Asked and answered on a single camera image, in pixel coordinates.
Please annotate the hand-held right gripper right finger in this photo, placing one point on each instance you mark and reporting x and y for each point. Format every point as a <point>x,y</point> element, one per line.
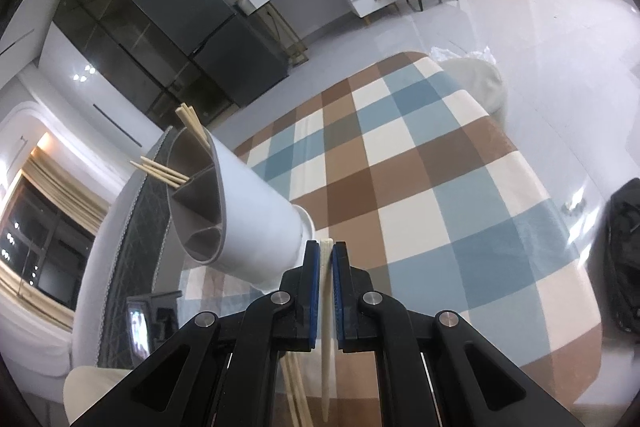
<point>341,297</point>

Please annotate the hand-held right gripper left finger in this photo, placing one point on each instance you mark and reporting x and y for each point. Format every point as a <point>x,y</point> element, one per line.
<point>312,297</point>

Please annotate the ivory chopstick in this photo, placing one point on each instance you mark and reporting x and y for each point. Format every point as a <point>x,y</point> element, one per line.
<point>326,267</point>

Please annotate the wooden chopstick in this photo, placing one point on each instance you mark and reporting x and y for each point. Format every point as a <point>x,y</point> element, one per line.
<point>167,172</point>
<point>190,127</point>
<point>300,387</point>
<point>172,177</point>
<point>291,379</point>
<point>196,123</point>
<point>160,177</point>

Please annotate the grey white utensil holder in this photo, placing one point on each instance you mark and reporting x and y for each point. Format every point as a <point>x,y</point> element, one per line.
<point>260,217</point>

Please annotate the checkered tablecloth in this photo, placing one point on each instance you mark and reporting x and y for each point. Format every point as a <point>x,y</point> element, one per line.
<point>400,187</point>

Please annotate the cream rounded seat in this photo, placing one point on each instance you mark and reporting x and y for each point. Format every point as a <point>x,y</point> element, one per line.
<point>90,392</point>

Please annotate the white plastic bag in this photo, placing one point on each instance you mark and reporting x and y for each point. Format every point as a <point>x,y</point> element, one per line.
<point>480,82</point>

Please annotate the gold metal rack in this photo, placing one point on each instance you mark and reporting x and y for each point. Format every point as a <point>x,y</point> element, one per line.
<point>290,37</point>

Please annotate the dark window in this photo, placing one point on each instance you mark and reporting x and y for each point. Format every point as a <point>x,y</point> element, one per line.
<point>45,257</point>

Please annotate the beige curtain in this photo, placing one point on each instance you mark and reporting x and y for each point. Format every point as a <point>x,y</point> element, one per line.
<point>65,187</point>

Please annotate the clear plastic sheet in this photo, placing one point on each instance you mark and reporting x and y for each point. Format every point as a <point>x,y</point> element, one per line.
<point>465,56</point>

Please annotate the black bag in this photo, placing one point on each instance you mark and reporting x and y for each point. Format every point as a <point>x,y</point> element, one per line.
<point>625,257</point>

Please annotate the dark grey refrigerator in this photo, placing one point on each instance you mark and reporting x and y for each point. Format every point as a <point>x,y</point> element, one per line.
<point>210,22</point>

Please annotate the white wardrobe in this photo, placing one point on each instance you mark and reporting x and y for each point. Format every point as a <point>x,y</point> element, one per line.
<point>90,87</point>

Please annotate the dark glass wardrobe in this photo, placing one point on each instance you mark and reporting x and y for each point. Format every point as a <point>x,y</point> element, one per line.
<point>115,32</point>

